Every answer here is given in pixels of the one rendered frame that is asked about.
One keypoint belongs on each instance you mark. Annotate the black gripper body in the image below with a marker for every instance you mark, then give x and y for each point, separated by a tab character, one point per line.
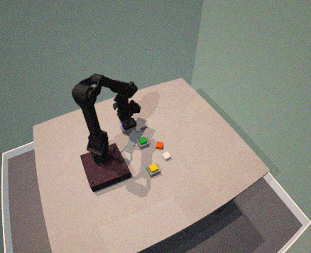
124	113

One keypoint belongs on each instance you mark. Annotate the orange block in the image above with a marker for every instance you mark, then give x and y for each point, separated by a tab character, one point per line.
159	145

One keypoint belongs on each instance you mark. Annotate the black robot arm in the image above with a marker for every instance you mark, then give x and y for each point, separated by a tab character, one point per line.
85	96

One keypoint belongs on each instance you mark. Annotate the green button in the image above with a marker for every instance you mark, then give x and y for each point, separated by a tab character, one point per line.
142	143

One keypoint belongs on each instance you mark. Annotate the small white block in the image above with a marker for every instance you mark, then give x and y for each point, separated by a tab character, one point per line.
166	156

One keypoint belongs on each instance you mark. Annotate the yellow button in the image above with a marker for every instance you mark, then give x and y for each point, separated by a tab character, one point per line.
153	169

